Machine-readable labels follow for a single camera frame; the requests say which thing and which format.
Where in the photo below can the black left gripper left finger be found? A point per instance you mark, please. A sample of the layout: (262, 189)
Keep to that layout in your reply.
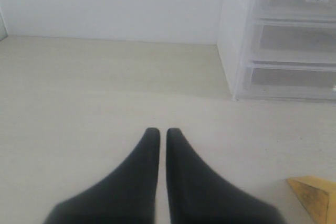
(127, 195)

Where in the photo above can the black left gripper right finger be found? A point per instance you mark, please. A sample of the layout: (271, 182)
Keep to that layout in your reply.
(197, 194)

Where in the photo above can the yellow cheese wedge block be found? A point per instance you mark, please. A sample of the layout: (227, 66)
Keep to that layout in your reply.
(317, 196)

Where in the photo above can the clear bottom wide drawer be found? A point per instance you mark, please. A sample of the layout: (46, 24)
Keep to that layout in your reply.
(286, 80)

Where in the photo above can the clear wide drawer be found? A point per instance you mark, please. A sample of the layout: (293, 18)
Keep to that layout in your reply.
(286, 80)
(297, 42)

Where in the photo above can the clear middle wide drawer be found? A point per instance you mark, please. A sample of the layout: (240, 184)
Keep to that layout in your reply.
(297, 42)

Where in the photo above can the white plastic drawer cabinet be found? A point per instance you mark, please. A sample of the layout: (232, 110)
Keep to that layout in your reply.
(236, 18)

